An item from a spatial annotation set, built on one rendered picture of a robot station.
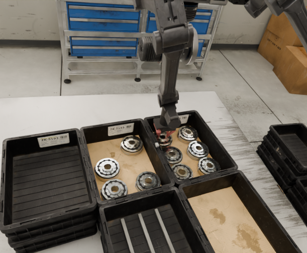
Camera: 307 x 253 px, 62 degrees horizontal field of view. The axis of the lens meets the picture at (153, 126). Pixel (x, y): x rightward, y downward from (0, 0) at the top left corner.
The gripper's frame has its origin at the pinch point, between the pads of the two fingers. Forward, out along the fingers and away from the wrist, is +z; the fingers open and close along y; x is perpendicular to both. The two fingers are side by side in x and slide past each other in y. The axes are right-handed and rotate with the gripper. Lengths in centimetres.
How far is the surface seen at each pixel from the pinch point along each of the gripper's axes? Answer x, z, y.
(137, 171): -16.2, 3.7, -15.4
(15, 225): -37, -7, -59
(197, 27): 179, 23, 96
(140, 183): -24.5, 0.7, -16.3
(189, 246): -51, 3, -4
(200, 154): -13.4, 1.1, 15.2
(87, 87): 168, 90, -30
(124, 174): -16.9, 3.6, -21.3
